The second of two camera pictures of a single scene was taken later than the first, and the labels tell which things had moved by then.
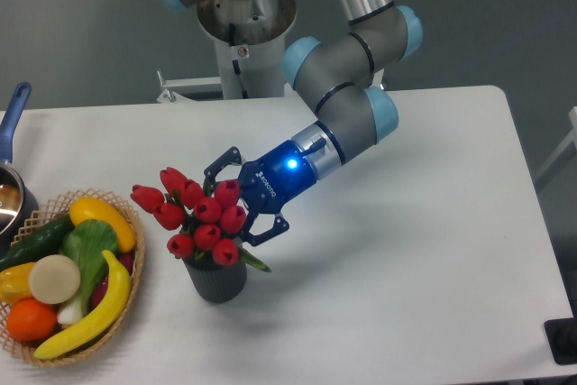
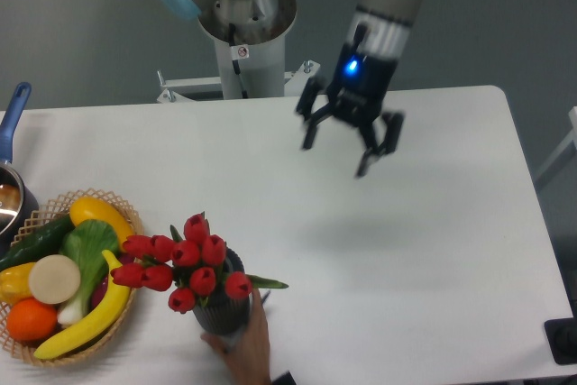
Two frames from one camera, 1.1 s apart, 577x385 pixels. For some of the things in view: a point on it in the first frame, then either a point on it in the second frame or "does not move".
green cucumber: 48,241 does not move
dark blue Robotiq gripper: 266,183 -> 357,93
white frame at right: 572,119 does not move
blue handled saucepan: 18,208 does not move
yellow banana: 113,311 does not move
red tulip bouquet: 210,225 -> 190,264
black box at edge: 562,339 does not move
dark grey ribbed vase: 218,283 -> 222,315
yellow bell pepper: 14,283 does not move
